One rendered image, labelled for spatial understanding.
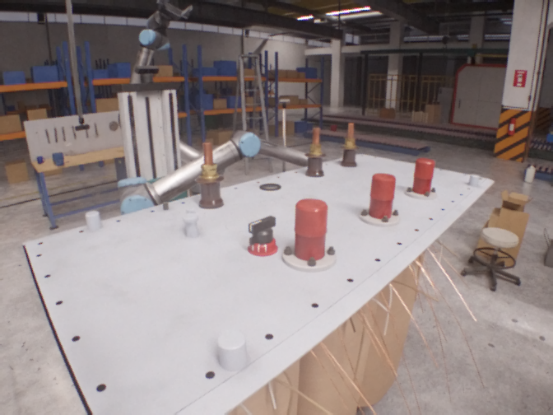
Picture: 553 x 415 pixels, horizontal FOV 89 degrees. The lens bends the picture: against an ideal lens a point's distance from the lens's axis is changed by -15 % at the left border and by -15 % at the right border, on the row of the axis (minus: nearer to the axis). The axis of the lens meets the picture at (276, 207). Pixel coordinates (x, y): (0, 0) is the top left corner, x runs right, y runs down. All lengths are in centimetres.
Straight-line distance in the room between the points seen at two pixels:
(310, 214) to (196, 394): 40
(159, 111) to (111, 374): 165
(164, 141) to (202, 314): 154
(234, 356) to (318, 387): 80
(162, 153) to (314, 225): 147
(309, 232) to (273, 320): 21
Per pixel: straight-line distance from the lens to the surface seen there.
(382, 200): 95
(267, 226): 76
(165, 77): 941
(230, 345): 47
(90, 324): 64
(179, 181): 154
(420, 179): 125
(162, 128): 201
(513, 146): 1121
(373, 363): 168
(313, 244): 70
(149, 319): 61
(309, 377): 121
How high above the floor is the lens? 173
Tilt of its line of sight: 21 degrees down
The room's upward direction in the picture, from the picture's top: straight up
